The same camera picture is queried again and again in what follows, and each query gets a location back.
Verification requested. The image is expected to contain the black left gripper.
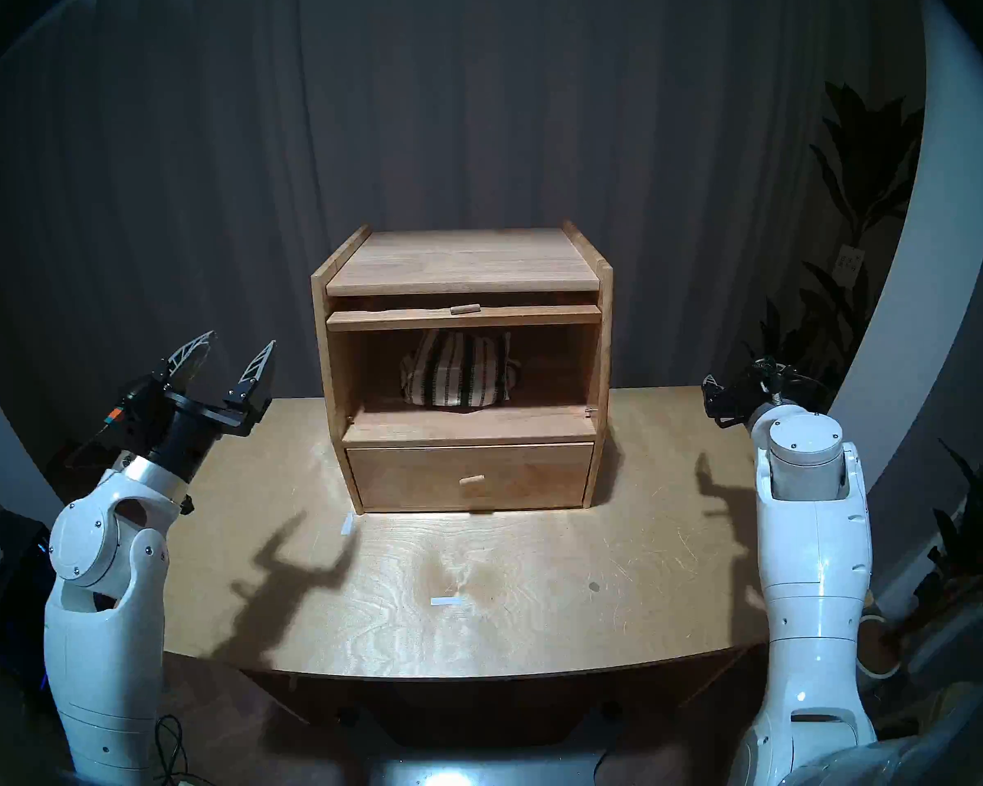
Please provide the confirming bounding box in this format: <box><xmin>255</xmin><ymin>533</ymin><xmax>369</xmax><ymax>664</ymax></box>
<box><xmin>117</xmin><ymin>330</ymin><xmax>278</xmax><ymax>487</ymax></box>

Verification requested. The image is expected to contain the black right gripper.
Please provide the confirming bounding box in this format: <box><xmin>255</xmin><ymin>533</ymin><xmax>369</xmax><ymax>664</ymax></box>
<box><xmin>701</xmin><ymin>358</ymin><xmax>781</xmax><ymax>425</ymax></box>

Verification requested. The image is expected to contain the wooden cabinet door with window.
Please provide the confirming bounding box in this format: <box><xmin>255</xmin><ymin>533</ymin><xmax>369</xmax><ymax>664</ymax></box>
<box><xmin>326</xmin><ymin>291</ymin><xmax>603</xmax><ymax>332</ymax></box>

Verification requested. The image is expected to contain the striped cream and black shirt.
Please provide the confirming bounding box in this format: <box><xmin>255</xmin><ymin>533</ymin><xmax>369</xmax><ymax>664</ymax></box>
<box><xmin>400</xmin><ymin>329</ymin><xmax>519</xmax><ymax>409</ymax></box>

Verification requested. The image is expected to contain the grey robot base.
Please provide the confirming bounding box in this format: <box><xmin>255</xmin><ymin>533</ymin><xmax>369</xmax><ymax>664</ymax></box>
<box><xmin>336</xmin><ymin>707</ymin><xmax>623</xmax><ymax>786</ymax></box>

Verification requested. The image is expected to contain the wooden cabinet drawer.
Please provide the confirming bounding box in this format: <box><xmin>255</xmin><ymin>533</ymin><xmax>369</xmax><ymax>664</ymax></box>
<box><xmin>346</xmin><ymin>442</ymin><xmax>596</xmax><ymax>511</ymax></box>

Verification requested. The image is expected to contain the grey curtain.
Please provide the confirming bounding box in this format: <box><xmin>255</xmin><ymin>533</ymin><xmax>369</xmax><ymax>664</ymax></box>
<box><xmin>0</xmin><ymin>0</ymin><xmax>926</xmax><ymax>466</ymax></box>

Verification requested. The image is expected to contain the tall dark leafy plant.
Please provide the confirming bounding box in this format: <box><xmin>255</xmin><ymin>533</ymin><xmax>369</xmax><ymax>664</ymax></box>
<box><xmin>745</xmin><ymin>80</ymin><xmax>926</xmax><ymax>433</ymax></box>

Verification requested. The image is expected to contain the wooden cabinet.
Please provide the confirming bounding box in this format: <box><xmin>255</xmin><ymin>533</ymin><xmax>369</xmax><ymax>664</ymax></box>
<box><xmin>310</xmin><ymin>222</ymin><xmax>614</xmax><ymax>515</ymax></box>

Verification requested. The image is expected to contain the dark potted plant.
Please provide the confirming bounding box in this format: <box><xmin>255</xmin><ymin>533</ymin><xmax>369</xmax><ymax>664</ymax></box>
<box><xmin>893</xmin><ymin>420</ymin><xmax>983</xmax><ymax>654</ymax></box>

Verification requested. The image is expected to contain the black computer tower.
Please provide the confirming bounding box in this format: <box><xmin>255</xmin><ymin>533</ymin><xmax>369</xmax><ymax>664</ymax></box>
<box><xmin>0</xmin><ymin>514</ymin><xmax>58</xmax><ymax>711</ymax></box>

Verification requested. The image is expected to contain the white plant pot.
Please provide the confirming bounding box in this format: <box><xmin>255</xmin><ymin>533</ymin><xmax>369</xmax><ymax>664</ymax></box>
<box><xmin>856</xmin><ymin>612</ymin><xmax>902</xmax><ymax>680</ymax></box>

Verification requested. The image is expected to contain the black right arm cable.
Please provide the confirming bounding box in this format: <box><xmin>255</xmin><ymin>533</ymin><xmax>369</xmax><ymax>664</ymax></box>
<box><xmin>774</xmin><ymin>365</ymin><xmax>833</xmax><ymax>410</ymax></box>

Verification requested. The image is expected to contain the black floor cable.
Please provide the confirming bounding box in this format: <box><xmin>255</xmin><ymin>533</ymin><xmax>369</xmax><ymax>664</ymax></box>
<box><xmin>154</xmin><ymin>715</ymin><xmax>197</xmax><ymax>786</ymax></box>

